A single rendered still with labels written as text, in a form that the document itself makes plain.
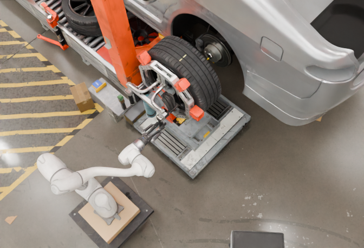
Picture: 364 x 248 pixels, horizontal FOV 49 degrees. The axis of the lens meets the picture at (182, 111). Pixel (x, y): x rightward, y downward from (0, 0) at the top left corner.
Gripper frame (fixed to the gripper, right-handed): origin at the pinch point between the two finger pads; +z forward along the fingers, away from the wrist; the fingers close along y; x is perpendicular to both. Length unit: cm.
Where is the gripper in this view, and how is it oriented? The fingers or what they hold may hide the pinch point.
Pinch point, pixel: (160, 124)
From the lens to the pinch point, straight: 307.0
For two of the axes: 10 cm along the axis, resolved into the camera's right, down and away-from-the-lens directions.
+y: 7.2, 5.8, -3.7
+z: 6.9, -6.5, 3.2
